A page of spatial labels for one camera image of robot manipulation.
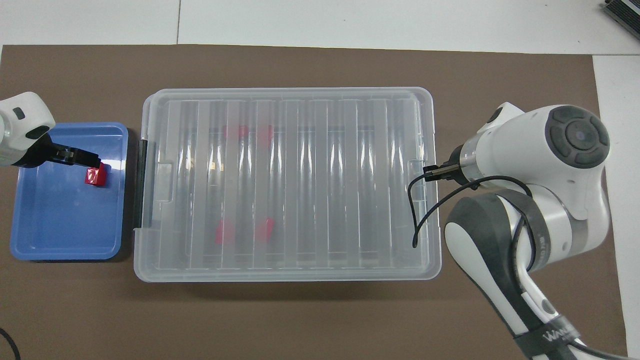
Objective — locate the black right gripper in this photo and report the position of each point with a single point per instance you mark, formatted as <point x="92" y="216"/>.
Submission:
<point x="457" y="162"/>

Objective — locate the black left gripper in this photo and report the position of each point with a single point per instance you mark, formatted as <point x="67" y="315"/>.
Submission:
<point x="40" y="152"/>

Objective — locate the red plastic block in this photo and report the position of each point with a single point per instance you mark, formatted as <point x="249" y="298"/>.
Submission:
<point x="235" y="131"/>
<point x="95" y="176"/>
<point x="264" y="134"/>
<point x="264" y="230"/>
<point x="225" y="232"/>

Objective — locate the clear plastic box lid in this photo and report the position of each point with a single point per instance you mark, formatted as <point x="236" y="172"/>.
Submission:
<point x="300" y="190"/>

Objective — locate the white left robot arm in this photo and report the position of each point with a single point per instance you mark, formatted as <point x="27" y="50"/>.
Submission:
<point x="25" y="115"/>

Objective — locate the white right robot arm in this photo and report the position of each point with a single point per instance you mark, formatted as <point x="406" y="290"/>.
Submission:
<point x="550" y="150"/>

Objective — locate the blue plastic tray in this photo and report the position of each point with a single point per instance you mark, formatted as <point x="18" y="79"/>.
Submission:
<point x="65" y="225"/>

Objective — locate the clear plastic storage box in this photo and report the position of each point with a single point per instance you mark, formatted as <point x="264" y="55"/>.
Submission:
<point x="150" y="262"/>

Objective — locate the brown table mat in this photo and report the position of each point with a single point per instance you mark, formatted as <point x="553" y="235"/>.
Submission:
<point x="300" y="320"/>

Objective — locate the grey ribbed device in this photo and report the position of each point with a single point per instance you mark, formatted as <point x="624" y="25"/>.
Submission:
<point x="625" y="12"/>

